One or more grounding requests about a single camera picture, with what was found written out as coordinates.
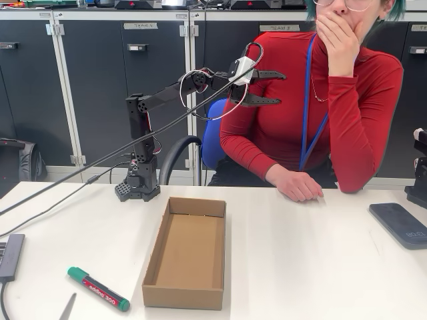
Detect green black marker pen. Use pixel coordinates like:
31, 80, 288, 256
66, 266, 131, 313

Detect person's right forearm red sleeve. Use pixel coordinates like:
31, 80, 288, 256
219, 126, 294, 187

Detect person's left forearm red sleeve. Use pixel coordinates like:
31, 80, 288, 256
328, 75, 384, 194

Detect person's left hand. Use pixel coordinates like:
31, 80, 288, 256
315, 11, 364, 77

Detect person's right hand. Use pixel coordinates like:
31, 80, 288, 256
276, 171, 324, 203

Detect woman in red sweater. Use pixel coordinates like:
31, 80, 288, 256
219, 0, 406, 194

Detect dark grey cabinet door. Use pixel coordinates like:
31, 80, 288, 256
0, 19, 73, 166
378, 21, 427, 179
58, 19, 188, 171
194, 20, 310, 171

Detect black device with red triangle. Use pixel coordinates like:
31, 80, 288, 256
230, 0, 284, 10
114, 0, 163, 10

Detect black chair armrest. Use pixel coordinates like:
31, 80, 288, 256
158, 135, 203, 186

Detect open brown cardboard box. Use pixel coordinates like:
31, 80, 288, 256
141, 196, 227, 311

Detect dark smartphone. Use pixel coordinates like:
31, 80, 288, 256
368, 202, 427, 251

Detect green flat box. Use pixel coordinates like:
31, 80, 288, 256
25, 0, 80, 8

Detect black backpack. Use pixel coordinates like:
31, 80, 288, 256
0, 137, 48, 197

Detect grey pointed strip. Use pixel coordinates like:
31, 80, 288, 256
58, 292, 77, 320

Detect grey USB hub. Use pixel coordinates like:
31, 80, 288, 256
0, 233, 26, 281

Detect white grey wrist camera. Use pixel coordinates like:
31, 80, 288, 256
229, 55, 257, 85

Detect blue lanyard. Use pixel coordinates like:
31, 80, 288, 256
298, 33, 330, 173

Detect thin silver necklace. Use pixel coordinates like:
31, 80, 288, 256
310, 75, 330, 103

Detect thin metal frame glasses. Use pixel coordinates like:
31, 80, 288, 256
312, 0, 374, 13

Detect thick black camera cable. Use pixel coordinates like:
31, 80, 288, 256
0, 42, 264, 216

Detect thin black base cable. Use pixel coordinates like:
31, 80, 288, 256
0, 161, 133, 238

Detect black hub cable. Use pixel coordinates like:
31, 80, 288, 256
0, 279, 11, 320

